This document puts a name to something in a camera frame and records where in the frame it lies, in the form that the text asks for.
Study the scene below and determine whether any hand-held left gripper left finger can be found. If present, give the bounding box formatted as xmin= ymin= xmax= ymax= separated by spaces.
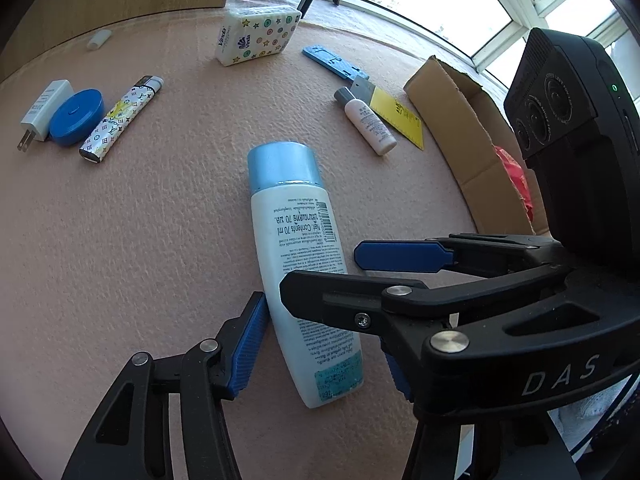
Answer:
xmin=62 ymin=291 xmax=271 ymax=480

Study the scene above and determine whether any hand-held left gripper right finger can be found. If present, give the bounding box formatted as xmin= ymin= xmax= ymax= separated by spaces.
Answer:
xmin=380 ymin=339 xmax=576 ymax=480

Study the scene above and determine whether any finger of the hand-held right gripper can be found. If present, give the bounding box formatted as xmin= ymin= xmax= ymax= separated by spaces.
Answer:
xmin=279 ymin=269 xmax=566 ymax=361
xmin=354 ymin=233 xmax=566 ymax=286

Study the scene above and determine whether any white bottle with blue cap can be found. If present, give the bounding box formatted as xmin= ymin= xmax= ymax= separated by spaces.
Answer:
xmin=247 ymin=141 xmax=364 ymax=409

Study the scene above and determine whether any cardboard box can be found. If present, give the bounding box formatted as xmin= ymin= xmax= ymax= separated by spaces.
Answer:
xmin=403 ymin=56 xmax=551 ymax=237

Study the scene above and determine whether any small white grey-cap bottle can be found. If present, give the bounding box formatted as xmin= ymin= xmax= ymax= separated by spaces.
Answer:
xmin=334 ymin=86 xmax=398 ymax=156

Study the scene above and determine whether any yellow and black card package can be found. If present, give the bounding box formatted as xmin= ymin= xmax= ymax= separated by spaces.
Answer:
xmin=350 ymin=79 xmax=425 ymax=152

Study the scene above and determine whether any blue phone stand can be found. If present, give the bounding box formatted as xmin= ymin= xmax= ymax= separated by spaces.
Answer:
xmin=301 ymin=45 xmax=371 ymax=82

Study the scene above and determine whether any patterned lighter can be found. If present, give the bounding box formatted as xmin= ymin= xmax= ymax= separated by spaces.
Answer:
xmin=79 ymin=75 xmax=164 ymax=165

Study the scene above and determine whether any star-print tissue pack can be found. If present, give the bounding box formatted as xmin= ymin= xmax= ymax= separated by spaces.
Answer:
xmin=216 ymin=5 xmax=303 ymax=67

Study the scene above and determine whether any blue round tin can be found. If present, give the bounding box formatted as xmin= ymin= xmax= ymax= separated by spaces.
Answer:
xmin=49 ymin=89 xmax=106 ymax=149

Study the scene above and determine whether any white charger plug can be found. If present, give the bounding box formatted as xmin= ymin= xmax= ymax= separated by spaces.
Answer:
xmin=16 ymin=79 xmax=73 ymax=153

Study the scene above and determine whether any person's right hand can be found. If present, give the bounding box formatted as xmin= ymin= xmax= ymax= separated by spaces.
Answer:
xmin=547 ymin=382 xmax=626 ymax=461

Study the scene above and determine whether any red bag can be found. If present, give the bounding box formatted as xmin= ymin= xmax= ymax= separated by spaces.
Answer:
xmin=494 ymin=145 xmax=535 ymax=223

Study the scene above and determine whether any grey plaid cloth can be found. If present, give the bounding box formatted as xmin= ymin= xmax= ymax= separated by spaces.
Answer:
xmin=227 ymin=0 xmax=481 ymax=68

